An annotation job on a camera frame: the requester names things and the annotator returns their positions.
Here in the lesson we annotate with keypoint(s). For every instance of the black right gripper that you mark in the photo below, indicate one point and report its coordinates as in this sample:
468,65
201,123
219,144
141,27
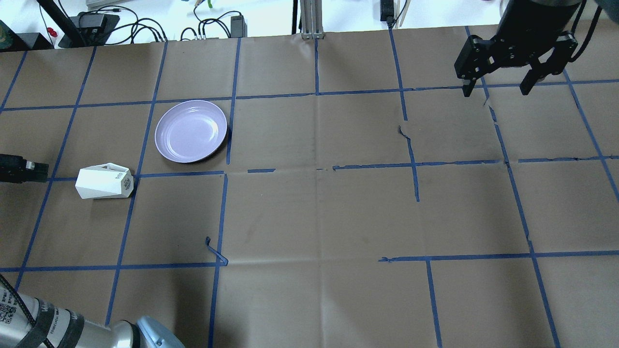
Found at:
531,30

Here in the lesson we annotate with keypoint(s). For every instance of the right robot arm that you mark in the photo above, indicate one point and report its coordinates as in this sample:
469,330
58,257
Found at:
535,33

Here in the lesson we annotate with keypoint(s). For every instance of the lavender round plate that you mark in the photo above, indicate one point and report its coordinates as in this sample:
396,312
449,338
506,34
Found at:
190,131

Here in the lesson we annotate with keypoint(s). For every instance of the white faceted cup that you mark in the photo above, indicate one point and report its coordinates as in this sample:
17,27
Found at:
104,181

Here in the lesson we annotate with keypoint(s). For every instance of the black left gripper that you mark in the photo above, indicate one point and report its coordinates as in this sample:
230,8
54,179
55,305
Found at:
10,167

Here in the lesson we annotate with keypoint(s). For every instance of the black device on desk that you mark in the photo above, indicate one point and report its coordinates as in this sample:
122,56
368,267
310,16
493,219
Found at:
95,28

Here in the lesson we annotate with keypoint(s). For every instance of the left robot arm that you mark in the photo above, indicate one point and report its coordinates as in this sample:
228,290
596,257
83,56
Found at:
29,322

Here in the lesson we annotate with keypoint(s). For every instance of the black power adapter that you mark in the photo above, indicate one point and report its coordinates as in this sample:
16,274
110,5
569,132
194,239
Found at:
238,28

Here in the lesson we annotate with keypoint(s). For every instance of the aluminium frame post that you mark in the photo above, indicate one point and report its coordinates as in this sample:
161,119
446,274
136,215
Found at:
311,16

